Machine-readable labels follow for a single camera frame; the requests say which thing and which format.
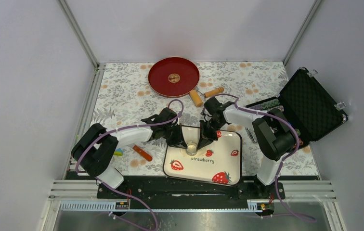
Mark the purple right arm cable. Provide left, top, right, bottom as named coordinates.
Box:
left=214, top=93, right=317, bottom=224

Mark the metal scraper orange handle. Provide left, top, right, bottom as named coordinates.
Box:
left=132, top=145, right=153, bottom=162

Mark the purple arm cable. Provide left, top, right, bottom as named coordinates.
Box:
left=214, top=93, right=317, bottom=224
left=75, top=99, right=184, bottom=231

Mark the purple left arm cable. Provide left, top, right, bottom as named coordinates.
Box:
left=75, top=99, right=184, bottom=231

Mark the small dough ball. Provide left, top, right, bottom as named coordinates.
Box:
left=185, top=142, right=198, bottom=156

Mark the floral table mat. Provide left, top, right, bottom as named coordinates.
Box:
left=91, top=62, right=319, bottom=176

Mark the colourful toy block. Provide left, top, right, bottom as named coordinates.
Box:
left=113, top=148, right=123, bottom=156

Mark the strawberry pattern rectangular tray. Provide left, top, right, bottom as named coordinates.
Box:
left=163, top=126, right=242, bottom=185

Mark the wooden dough roller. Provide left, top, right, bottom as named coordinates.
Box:
left=188, top=87, right=224, bottom=107

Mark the round red tray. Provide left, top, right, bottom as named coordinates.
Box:
left=148, top=57, right=200, bottom=98

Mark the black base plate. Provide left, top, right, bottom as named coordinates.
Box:
left=97, top=176, right=286, bottom=209

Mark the black open chip case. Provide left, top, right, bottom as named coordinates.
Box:
left=246, top=67, right=349, bottom=148

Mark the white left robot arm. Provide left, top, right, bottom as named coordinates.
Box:
left=71, top=108, right=187, bottom=198

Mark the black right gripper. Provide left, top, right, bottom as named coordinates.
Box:
left=198, top=118, right=225, bottom=150

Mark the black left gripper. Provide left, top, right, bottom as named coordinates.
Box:
left=162, top=123, right=187, bottom=150

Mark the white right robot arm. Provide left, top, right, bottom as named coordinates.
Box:
left=197, top=96, right=300, bottom=198

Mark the round metal cutter ring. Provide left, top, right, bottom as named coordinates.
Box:
left=186, top=142, right=199, bottom=156

